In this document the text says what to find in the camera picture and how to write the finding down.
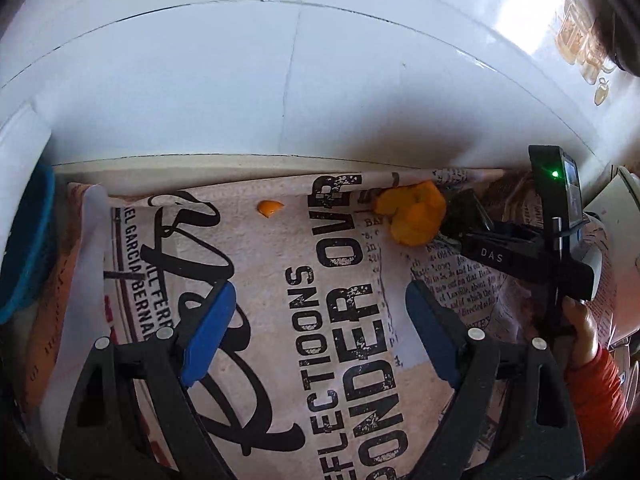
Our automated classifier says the blue plastic basket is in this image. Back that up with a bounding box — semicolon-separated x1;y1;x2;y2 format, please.
0;162;56;326

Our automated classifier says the large orange peel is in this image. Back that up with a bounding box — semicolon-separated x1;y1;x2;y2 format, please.
375;182;447;247

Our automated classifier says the black wok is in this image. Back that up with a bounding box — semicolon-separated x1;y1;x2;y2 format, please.
582;0;640;76

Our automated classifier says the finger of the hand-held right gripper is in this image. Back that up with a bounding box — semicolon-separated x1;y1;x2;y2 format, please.
440;189;501;241

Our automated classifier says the white round bowl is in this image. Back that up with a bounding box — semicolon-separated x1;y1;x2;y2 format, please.
0;102;53;241

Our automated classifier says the white rice cooker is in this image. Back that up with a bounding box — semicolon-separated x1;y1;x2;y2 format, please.
585;165;640;346

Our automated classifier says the person's right hand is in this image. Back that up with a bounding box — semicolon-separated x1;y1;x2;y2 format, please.
562;297;601;371

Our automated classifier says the printed newspaper-style tablecloth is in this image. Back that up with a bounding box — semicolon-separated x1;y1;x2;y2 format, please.
20;167;616;480

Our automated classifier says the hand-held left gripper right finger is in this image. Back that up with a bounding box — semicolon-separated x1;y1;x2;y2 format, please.
405;279;586;480

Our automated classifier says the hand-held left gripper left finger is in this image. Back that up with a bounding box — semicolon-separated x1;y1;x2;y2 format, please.
57;281;238;480

